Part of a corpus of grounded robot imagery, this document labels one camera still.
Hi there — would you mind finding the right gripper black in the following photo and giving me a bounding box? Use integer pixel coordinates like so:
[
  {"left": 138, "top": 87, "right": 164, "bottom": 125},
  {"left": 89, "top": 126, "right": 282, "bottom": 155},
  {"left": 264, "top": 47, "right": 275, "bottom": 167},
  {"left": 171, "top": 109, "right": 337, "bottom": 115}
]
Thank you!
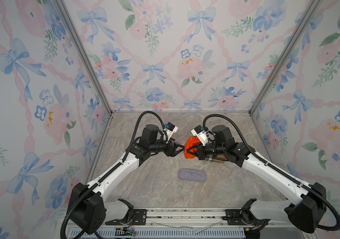
[{"left": 186, "top": 139, "right": 226, "bottom": 159}]

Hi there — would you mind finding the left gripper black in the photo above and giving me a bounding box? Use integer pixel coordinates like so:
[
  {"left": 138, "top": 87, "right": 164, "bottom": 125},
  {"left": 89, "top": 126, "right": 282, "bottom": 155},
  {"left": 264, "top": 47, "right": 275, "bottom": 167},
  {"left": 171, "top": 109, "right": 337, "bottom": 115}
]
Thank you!
[{"left": 150, "top": 138, "right": 186, "bottom": 157}]

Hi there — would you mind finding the orange microfiber cloth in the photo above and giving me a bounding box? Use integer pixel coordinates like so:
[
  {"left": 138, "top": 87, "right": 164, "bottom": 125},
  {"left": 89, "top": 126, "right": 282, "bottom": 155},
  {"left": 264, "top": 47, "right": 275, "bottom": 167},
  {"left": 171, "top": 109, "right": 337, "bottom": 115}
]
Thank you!
[{"left": 184, "top": 136, "right": 200, "bottom": 159}]

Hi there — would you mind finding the brown plaid eyeglass case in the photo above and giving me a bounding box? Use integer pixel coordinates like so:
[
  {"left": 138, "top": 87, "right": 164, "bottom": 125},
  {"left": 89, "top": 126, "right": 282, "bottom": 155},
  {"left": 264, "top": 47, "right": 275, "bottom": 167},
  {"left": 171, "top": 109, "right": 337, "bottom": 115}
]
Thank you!
[{"left": 205, "top": 155, "right": 226, "bottom": 163}]

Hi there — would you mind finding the purple fabric eyeglass case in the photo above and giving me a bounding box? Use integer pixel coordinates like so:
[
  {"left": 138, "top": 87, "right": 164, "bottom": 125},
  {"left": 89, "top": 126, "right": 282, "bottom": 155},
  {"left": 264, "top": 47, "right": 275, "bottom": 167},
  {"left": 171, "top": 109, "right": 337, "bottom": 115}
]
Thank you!
[{"left": 179, "top": 168, "right": 207, "bottom": 182}]

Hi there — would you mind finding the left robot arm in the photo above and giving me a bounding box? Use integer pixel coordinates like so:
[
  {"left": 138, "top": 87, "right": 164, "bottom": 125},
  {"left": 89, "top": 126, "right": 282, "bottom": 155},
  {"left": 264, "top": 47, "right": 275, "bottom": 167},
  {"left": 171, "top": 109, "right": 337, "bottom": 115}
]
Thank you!
[{"left": 60, "top": 122, "right": 185, "bottom": 239}]

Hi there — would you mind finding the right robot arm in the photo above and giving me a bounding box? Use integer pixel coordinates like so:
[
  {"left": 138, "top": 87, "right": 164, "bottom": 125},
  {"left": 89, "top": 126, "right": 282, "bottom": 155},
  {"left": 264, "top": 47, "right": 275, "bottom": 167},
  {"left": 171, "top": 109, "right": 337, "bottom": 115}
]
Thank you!
[{"left": 185, "top": 125, "right": 327, "bottom": 233}]

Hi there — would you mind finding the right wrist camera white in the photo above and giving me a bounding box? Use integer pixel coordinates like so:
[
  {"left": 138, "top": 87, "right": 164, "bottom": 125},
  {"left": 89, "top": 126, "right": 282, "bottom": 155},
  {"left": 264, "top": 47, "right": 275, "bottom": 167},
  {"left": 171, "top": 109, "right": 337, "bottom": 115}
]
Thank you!
[{"left": 191, "top": 125, "right": 215, "bottom": 146}]

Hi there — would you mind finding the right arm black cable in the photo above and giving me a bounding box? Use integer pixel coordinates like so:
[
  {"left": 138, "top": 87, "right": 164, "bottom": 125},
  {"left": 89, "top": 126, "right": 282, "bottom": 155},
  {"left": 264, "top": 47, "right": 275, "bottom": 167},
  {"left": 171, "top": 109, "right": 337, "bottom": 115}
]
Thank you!
[{"left": 202, "top": 114, "right": 340, "bottom": 231}]

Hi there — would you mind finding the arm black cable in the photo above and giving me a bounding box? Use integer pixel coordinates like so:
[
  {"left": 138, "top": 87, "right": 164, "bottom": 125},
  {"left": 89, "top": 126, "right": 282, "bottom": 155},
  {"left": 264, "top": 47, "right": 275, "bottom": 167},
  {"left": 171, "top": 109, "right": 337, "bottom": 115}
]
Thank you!
[
  {"left": 60, "top": 111, "right": 169, "bottom": 239},
  {"left": 202, "top": 114, "right": 340, "bottom": 231}
]

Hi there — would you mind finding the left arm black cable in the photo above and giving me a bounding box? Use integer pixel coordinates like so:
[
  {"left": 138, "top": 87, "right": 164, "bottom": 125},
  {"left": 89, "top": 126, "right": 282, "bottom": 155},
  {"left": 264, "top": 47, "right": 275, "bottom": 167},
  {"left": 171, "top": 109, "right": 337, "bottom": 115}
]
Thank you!
[{"left": 60, "top": 111, "right": 169, "bottom": 239}]

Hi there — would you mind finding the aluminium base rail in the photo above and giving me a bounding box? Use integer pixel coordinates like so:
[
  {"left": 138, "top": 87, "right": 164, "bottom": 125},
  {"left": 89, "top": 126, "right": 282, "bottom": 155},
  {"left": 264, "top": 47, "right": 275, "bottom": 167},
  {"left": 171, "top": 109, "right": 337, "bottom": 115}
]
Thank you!
[{"left": 82, "top": 208, "right": 318, "bottom": 239}]

